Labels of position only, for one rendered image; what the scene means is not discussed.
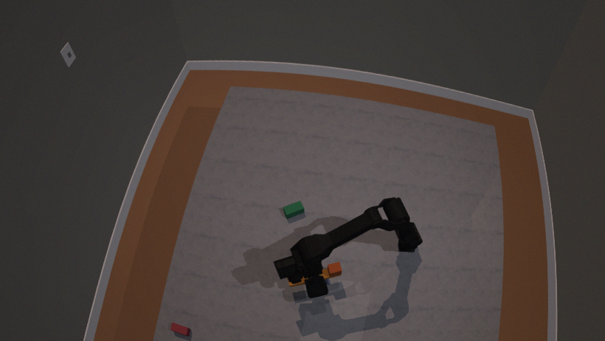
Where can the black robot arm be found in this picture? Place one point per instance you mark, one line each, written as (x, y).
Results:
(309, 251)

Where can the orange bar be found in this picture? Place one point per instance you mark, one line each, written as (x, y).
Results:
(332, 271)

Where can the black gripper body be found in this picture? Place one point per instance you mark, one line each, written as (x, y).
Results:
(317, 286)

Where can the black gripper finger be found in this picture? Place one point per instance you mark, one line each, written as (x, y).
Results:
(308, 283)

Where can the green rectangular block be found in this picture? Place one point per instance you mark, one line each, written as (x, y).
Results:
(293, 209)

